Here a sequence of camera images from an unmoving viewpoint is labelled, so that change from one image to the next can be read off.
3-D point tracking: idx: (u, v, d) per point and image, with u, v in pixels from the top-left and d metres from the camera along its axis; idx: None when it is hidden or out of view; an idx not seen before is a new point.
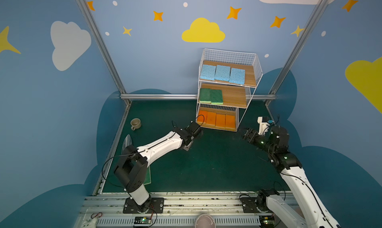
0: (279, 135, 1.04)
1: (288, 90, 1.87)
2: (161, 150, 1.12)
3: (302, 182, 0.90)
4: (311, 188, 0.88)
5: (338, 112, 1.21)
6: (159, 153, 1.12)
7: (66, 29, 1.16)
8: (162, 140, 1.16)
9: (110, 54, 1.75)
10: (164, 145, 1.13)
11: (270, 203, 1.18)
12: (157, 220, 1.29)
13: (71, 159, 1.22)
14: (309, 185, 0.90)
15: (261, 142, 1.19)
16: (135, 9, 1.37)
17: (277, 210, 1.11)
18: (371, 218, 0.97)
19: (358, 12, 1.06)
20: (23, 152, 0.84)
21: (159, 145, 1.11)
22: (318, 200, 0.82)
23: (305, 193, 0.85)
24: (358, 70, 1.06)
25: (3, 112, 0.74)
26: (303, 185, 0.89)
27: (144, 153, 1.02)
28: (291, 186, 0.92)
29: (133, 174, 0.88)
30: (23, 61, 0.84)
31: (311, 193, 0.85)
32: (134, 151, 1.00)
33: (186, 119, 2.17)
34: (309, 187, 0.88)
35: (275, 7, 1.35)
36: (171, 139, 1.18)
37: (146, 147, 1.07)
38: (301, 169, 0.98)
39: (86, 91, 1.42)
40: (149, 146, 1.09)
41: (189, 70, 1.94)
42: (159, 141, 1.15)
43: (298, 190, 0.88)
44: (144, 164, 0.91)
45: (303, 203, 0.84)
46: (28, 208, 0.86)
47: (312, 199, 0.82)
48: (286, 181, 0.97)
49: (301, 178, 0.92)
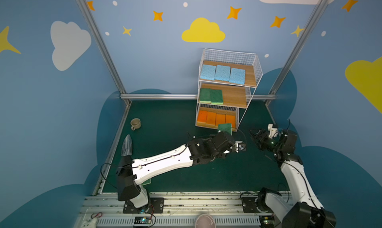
0: (286, 133, 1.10)
1: (288, 90, 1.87)
2: (159, 170, 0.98)
3: (297, 172, 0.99)
4: (305, 177, 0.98)
5: (338, 112, 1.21)
6: (158, 170, 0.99)
7: (65, 29, 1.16)
8: (165, 157, 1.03)
9: (110, 54, 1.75)
10: (163, 164, 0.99)
11: (269, 199, 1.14)
12: (157, 220, 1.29)
13: (71, 159, 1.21)
14: (304, 175, 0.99)
15: (271, 142, 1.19)
16: (135, 9, 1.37)
17: (274, 205, 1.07)
18: (371, 217, 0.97)
19: (358, 12, 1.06)
20: (24, 152, 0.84)
21: (157, 164, 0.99)
22: (308, 186, 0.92)
23: (298, 180, 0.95)
24: (358, 70, 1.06)
25: (3, 111, 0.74)
26: (298, 173, 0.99)
27: (136, 170, 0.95)
28: (287, 173, 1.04)
29: (120, 191, 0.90)
30: (23, 61, 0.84)
31: (304, 180, 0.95)
32: (130, 163, 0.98)
33: (186, 119, 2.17)
34: (303, 177, 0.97)
35: (275, 7, 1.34)
36: (175, 158, 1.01)
37: (143, 163, 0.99)
38: (301, 166, 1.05)
39: (86, 91, 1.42)
40: (147, 163, 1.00)
41: (189, 70, 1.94)
42: (162, 158, 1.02)
43: (292, 177, 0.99)
44: (130, 184, 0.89)
45: (294, 188, 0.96)
46: (28, 208, 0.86)
47: (304, 185, 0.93)
48: (284, 171, 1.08)
49: (297, 169, 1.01)
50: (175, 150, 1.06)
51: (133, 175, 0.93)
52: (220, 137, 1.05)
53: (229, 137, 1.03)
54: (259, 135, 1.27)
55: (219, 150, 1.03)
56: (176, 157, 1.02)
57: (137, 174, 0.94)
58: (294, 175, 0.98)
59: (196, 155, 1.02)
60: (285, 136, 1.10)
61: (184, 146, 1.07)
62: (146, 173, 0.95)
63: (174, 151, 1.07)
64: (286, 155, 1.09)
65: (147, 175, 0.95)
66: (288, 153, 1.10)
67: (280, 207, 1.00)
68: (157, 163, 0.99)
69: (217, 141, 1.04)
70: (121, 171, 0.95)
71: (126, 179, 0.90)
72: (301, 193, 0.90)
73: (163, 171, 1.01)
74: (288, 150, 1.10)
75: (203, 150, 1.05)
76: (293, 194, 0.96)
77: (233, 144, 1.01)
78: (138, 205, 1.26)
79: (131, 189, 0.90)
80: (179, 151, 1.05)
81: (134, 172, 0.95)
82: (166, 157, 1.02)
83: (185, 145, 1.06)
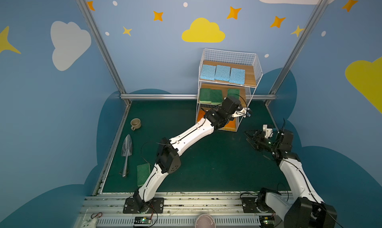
0: (283, 132, 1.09)
1: (288, 90, 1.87)
2: (192, 140, 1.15)
3: (296, 169, 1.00)
4: (303, 173, 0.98)
5: (339, 112, 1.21)
6: (192, 141, 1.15)
7: (65, 29, 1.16)
8: (192, 130, 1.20)
9: (110, 54, 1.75)
10: (194, 134, 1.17)
11: (268, 198, 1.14)
12: (158, 220, 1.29)
13: (71, 159, 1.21)
14: (302, 171, 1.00)
15: (268, 142, 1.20)
16: (135, 9, 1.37)
17: (274, 204, 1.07)
18: (371, 218, 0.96)
19: (358, 12, 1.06)
20: (24, 152, 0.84)
21: (190, 136, 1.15)
22: (307, 182, 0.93)
23: (298, 177, 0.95)
24: (358, 71, 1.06)
25: (4, 111, 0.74)
26: (296, 170, 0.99)
27: (176, 145, 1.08)
28: (286, 171, 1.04)
29: (168, 166, 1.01)
30: (23, 61, 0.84)
31: (303, 177, 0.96)
32: (168, 142, 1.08)
33: (187, 119, 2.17)
34: (302, 173, 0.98)
35: (275, 8, 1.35)
36: (201, 128, 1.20)
37: (177, 138, 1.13)
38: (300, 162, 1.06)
39: (86, 91, 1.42)
40: (181, 137, 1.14)
41: (189, 70, 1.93)
42: (190, 131, 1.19)
43: (291, 174, 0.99)
44: (176, 155, 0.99)
45: (293, 184, 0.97)
46: (28, 208, 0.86)
47: (303, 180, 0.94)
48: (283, 170, 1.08)
49: (295, 166, 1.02)
50: (198, 123, 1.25)
51: (175, 149, 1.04)
52: (227, 101, 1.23)
53: (235, 99, 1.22)
54: (256, 136, 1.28)
55: (230, 112, 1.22)
56: (203, 126, 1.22)
57: (178, 148, 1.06)
58: (294, 173, 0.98)
59: (214, 122, 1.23)
60: (281, 135, 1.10)
61: (203, 118, 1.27)
62: (185, 145, 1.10)
63: (199, 124, 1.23)
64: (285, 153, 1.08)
65: (185, 146, 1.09)
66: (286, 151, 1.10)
67: (281, 205, 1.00)
68: (190, 135, 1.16)
69: (226, 106, 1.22)
70: (162, 152, 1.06)
71: (171, 153, 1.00)
72: (302, 188, 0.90)
73: (195, 141, 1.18)
74: (286, 148, 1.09)
75: (219, 117, 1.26)
76: (293, 191, 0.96)
77: (238, 104, 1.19)
78: (145, 200, 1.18)
79: (176, 160, 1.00)
80: (202, 123, 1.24)
81: (174, 146, 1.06)
82: (193, 129, 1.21)
83: (203, 121, 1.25)
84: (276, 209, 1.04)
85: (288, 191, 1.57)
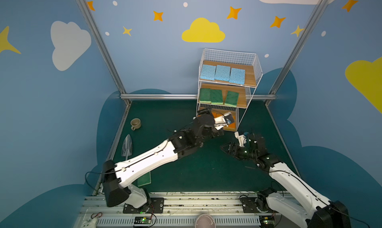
0: (256, 140, 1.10)
1: (288, 90, 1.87)
2: (144, 168, 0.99)
3: (288, 174, 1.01)
4: (296, 176, 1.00)
5: (339, 112, 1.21)
6: (143, 170, 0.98)
7: (65, 29, 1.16)
8: (148, 155, 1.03)
9: (110, 55, 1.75)
10: (148, 161, 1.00)
11: (272, 203, 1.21)
12: (158, 220, 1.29)
13: (70, 159, 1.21)
14: (294, 174, 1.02)
15: (245, 153, 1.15)
16: (134, 9, 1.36)
17: (281, 208, 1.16)
18: (372, 218, 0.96)
19: (358, 13, 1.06)
20: (24, 152, 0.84)
21: (142, 163, 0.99)
22: (307, 186, 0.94)
23: (296, 184, 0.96)
24: (358, 71, 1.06)
25: (4, 111, 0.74)
26: (289, 176, 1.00)
27: (120, 173, 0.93)
28: (280, 180, 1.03)
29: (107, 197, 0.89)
30: (23, 61, 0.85)
31: (299, 181, 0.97)
32: (113, 167, 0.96)
33: (187, 119, 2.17)
34: (294, 177, 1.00)
35: (275, 7, 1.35)
36: (160, 154, 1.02)
37: (126, 165, 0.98)
38: (283, 163, 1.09)
39: (86, 92, 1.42)
40: (131, 164, 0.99)
41: (189, 70, 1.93)
42: (145, 156, 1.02)
43: (288, 183, 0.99)
44: (116, 188, 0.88)
45: (295, 192, 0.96)
46: (29, 208, 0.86)
47: (302, 186, 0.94)
48: (274, 178, 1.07)
49: (285, 170, 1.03)
50: (158, 146, 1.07)
51: (118, 178, 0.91)
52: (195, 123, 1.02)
53: (207, 120, 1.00)
54: (232, 149, 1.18)
55: (199, 136, 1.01)
56: (159, 152, 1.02)
57: (122, 177, 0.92)
58: (289, 180, 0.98)
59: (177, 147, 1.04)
60: (255, 142, 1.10)
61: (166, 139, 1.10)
62: (132, 174, 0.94)
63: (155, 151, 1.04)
64: (267, 159, 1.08)
65: (132, 175, 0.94)
66: (266, 156, 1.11)
67: (292, 211, 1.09)
68: (143, 161, 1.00)
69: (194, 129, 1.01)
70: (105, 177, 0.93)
71: (111, 183, 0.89)
72: (307, 196, 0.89)
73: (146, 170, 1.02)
74: (263, 153, 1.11)
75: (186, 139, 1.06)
76: (299, 202, 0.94)
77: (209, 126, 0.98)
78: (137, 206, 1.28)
79: (118, 192, 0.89)
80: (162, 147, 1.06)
81: (118, 175, 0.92)
82: (150, 154, 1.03)
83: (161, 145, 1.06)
84: (286, 212, 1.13)
85: (283, 190, 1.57)
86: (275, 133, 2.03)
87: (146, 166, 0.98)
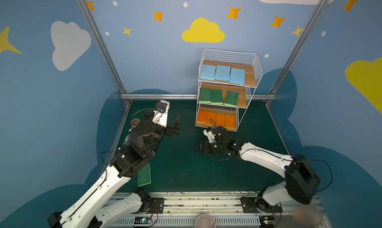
0: (220, 132, 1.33)
1: (288, 90, 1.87)
2: (92, 206, 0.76)
3: (254, 150, 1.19)
4: (260, 149, 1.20)
5: (339, 112, 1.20)
6: (94, 208, 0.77)
7: (65, 29, 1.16)
8: (93, 190, 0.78)
9: (110, 55, 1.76)
10: (94, 198, 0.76)
11: (267, 197, 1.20)
12: (158, 220, 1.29)
13: (70, 160, 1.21)
14: (258, 148, 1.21)
15: None
16: (134, 9, 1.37)
17: (273, 195, 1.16)
18: (372, 218, 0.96)
19: (358, 12, 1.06)
20: (24, 152, 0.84)
21: (86, 203, 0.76)
22: (271, 153, 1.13)
23: (264, 156, 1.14)
24: (358, 70, 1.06)
25: (4, 112, 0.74)
26: (256, 151, 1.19)
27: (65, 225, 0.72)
28: (252, 158, 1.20)
29: None
30: (23, 61, 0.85)
31: (266, 152, 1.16)
32: (57, 218, 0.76)
33: (187, 119, 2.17)
34: (259, 150, 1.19)
35: (275, 7, 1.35)
36: (105, 184, 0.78)
37: (70, 212, 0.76)
38: (247, 142, 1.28)
39: (86, 92, 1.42)
40: (76, 208, 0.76)
41: (189, 70, 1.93)
42: (89, 192, 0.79)
43: (257, 157, 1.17)
44: None
45: (266, 163, 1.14)
46: (28, 208, 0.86)
47: (268, 155, 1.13)
48: (247, 158, 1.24)
49: (251, 148, 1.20)
50: (102, 175, 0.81)
51: None
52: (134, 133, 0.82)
53: (145, 128, 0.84)
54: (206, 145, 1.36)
55: (144, 147, 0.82)
56: (103, 185, 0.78)
57: None
58: (258, 155, 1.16)
59: (123, 169, 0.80)
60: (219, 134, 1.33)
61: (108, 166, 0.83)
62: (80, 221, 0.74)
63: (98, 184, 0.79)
64: (234, 145, 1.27)
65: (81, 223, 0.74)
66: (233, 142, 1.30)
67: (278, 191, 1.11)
68: (88, 201, 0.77)
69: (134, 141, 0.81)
70: None
71: None
72: (275, 162, 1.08)
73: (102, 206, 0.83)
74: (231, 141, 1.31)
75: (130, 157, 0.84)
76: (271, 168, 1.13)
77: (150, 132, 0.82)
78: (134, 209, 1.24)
79: None
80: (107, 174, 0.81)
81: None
82: (92, 191, 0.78)
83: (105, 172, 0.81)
84: (278, 196, 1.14)
85: None
86: (275, 133, 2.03)
87: (95, 205, 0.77)
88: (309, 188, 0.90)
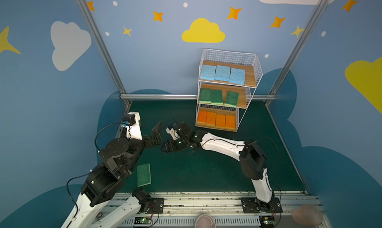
0: (179, 127, 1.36)
1: (288, 90, 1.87)
2: None
3: (214, 140, 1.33)
4: (219, 138, 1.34)
5: (339, 112, 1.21)
6: None
7: (65, 29, 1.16)
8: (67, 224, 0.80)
9: (110, 55, 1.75)
10: None
11: (263, 195, 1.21)
12: (158, 220, 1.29)
13: (70, 160, 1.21)
14: (218, 138, 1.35)
15: (179, 142, 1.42)
16: (134, 8, 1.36)
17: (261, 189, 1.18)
18: (372, 218, 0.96)
19: (358, 13, 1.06)
20: (24, 152, 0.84)
21: None
22: (227, 141, 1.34)
23: (222, 143, 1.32)
24: (358, 71, 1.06)
25: (4, 111, 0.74)
26: (215, 141, 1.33)
27: None
28: (211, 147, 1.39)
29: None
30: (23, 61, 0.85)
31: (222, 140, 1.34)
32: None
33: (187, 119, 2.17)
34: (219, 139, 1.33)
35: (275, 7, 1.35)
36: (80, 215, 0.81)
37: None
38: (207, 132, 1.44)
39: (86, 92, 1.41)
40: None
41: (189, 70, 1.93)
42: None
43: (216, 145, 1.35)
44: None
45: (225, 150, 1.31)
46: (28, 208, 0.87)
47: (224, 143, 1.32)
48: (209, 148, 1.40)
49: (211, 139, 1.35)
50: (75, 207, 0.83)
51: None
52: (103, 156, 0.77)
53: (117, 148, 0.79)
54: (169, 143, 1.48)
55: (116, 169, 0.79)
56: (77, 216, 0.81)
57: None
58: (216, 143, 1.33)
59: (96, 193, 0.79)
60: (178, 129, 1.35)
61: (79, 194, 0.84)
62: None
63: (73, 215, 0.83)
64: (194, 137, 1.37)
65: None
66: (194, 134, 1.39)
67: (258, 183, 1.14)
68: None
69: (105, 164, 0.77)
70: None
71: None
72: (231, 149, 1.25)
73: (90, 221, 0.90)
74: (190, 134, 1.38)
75: (103, 179, 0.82)
76: (231, 154, 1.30)
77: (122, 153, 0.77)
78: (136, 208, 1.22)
79: None
80: (79, 205, 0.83)
81: None
82: (67, 224, 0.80)
83: (75, 206, 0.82)
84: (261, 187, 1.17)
85: (281, 190, 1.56)
86: (275, 133, 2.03)
87: None
88: (258, 166, 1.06)
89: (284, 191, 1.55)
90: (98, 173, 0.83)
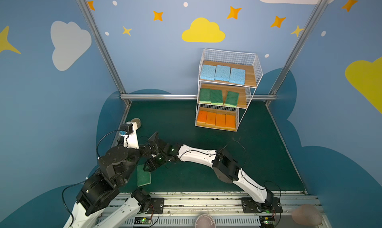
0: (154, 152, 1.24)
1: (288, 90, 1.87)
2: None
3: (189, 152, 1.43)
4: (194, 150, 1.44)
5: (339, 112, 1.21)
6: None
7: (65, 29, 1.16)
8: None
9: (110, 55, 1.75)
10: None
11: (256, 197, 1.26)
12: (158, 220, 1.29)
13: (70, 160, 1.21)
14: (192, 149, 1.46)
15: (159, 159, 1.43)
16: (134, 8, 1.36)
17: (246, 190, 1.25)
18: (371, 218, 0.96)
19: (357, 13, 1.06)
20: (24, 152, 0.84)
21: None
22: (201, 151, 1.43)
23: (197, 155, 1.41)
24: (358, 71, 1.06)
25: (4, 111, 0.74)
26: (190, 153, 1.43)
27: None
28: (188, 159, 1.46)
29: None
30: (24, 61, 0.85)
31: (197, 152, 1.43)
32: None
33: (187, 119, 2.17)
34: (193, 151, 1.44)
35: (275, 8, 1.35)
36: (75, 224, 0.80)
37: None
38: (183, 145, 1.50)
39: (86, 91, 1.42)
40: None
41: (189, 70, 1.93)
42: None
43: (193, 158, 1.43)
44: None
45: (199, 161, 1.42)
46: (28, 208, 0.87)
47: (200, 155, 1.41)
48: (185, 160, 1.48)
49: (187, 151, 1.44)
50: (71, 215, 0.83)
51: None
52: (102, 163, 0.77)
53: (117, 155, 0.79)
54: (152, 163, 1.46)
55: (114, 176, 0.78)
56: (73, 225, 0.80)
57: None
58: (192, 155, 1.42)
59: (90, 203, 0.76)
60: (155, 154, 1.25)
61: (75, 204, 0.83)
62: None
63: (69, 224, 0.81)
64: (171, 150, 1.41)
65: None
66: (171, 148, 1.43)
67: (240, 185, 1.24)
68: None
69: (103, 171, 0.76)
70: None
71: None
72: (205, 159, 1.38)
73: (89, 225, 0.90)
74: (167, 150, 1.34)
75: (98, 188, 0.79)
76: (205, 163, 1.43)
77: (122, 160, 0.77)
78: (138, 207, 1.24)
79: None
80: (74, 214, 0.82)
81: None
82: None
83: (71, 215, 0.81)
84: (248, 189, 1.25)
85: (281, 190, 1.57)
86: (275, 133, 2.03)
87: None
88: (230, 170, 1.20)
89: (284, 191, 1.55)
90: (93, 181, 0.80)
